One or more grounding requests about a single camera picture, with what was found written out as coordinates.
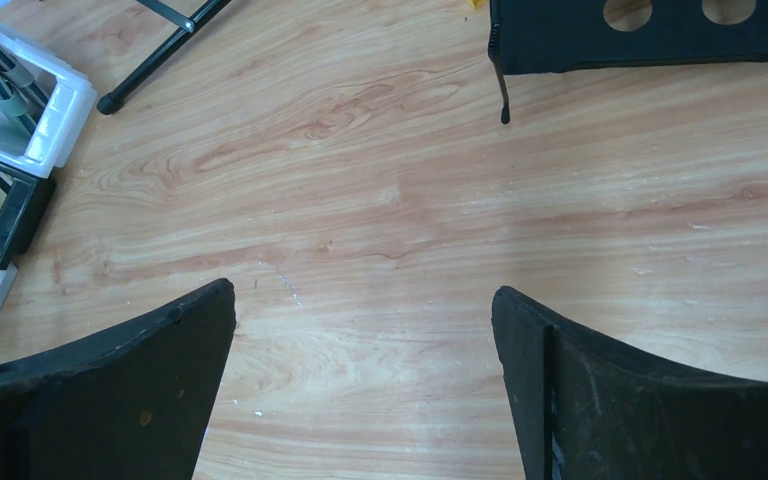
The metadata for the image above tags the black perforated music stand tray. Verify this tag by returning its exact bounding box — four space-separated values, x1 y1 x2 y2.
488 0 768 124

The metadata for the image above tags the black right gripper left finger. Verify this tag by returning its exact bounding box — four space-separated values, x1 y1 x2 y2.
0 278 237 479

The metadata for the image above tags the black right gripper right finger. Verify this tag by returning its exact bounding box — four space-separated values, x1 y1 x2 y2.
491 286 768 479

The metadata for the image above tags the black folding tripod stand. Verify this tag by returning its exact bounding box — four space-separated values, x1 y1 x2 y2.
96 0 231 116

